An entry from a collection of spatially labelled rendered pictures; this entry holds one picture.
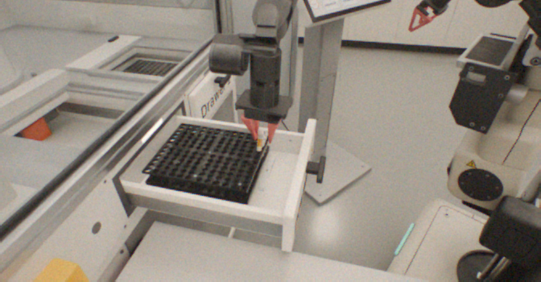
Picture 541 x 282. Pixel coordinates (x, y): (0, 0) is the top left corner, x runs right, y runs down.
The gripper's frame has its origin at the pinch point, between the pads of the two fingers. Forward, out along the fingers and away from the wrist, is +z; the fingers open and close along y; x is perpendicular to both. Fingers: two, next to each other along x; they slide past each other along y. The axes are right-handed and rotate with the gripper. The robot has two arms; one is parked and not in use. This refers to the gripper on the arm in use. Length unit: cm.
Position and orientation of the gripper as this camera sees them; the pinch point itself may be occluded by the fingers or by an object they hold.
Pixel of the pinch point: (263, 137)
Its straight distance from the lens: 67.3
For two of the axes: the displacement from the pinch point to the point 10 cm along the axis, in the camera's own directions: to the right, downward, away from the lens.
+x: 3.0, -5.8, 7.6
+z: -0.3, 7.8, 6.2
